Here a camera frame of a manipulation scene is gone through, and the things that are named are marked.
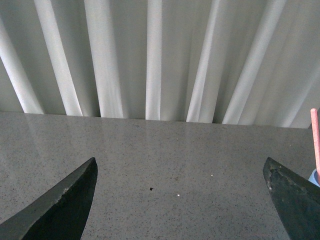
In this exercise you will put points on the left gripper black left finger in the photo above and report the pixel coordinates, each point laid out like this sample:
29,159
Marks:
59,214

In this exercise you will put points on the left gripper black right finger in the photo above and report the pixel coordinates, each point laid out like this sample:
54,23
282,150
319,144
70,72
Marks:
297,201

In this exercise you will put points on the pink chopstick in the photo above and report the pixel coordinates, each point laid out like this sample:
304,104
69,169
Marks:
316,139

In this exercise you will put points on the light blue plastic cup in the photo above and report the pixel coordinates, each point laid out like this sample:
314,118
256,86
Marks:
314,178

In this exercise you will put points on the white pleated curtain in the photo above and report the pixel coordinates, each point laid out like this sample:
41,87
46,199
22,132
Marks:
243,62

